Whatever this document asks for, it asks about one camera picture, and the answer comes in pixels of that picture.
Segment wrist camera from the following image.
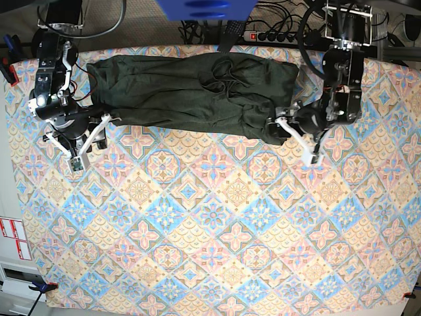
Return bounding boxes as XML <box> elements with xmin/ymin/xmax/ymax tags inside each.
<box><xmin>67</xmin><ymin>155</ymin><xmax>90</xmax><ymax>172</ymax></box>
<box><xmin>301</xmin><ymin>151</ymin><xmax>324</xmax><ymax>167</ymax></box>

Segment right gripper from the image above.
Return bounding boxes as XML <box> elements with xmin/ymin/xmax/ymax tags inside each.
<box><xmin>45</xmin><ymin>107</ymin><xmax>120</xmax><ymax>160</ymax></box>

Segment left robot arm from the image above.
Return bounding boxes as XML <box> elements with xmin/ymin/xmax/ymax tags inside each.
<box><xmin>267</xmin><ymin>1</ymin><xmax>372</xmax><ymax>166</ymax></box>

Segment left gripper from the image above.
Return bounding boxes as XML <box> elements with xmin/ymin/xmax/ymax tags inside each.
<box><xmin>265</xmin><ymin>103</ymin><xmax>328</xmax><ymax>154</ymax></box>

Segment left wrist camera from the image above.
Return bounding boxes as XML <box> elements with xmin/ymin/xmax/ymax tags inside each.
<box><xmin>301</xmin><ymin>151</ymin><xmax>324</xmax><ymax>167</ymax></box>

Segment colourful patterned tablecloth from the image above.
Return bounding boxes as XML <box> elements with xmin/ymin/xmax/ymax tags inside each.
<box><xmin>2</xmin><ymin>60</ymin><xmax>420</xmax><ymax>315</ymax></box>

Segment black clamp bottom right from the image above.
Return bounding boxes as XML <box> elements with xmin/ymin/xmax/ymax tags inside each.
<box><xmin>404</xmin><ymin>293</ymin><xmax>416</xmax><ymax>299</ymax></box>

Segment blue plastic box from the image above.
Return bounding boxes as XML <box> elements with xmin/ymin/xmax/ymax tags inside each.
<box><xmin>157</xmin><ymin>0</ymin><xmax>258</xmax><ymax>21</ymax></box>

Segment red white stickers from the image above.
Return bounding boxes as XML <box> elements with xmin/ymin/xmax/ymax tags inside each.
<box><xmin>1</xmin><ymin>217</ymin><xmax>32</xmax><ymax>261</ymax></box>

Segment white power strip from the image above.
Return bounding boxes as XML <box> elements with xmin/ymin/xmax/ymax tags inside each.
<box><xmin>243</xmin><ymin>30</ymin><xmax>297</xmax><ymax>45</ymax></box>

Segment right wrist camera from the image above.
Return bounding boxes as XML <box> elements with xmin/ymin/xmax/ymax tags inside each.
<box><xmin>67</xmin><ymin>155</ymin><xmax>90</xmax><ymax>172</ymax></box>

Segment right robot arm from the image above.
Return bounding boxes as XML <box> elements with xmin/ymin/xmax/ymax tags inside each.
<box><xmin>28</xmin><ymin>1</ymin><xmax>112</xmax><ymax>172</ymax></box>

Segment dark green long-sleeve shirt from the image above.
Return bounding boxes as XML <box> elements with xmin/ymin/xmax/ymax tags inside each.
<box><xmin>87</xmin><ymin>53</ymin><xmax>299</xmax><ymax>145</ymax></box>

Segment blue clamp bottom left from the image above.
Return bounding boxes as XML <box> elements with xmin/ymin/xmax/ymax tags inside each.
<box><xmin>28</xmin><ymin>282</ymin><xmax>59</xmax><ymax>316</ymax></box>

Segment black remote control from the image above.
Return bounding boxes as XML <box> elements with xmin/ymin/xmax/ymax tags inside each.
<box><xmin>217</xmin><ymin>20</ymin><xmax>245</xmax><ymax>53</ymax></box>

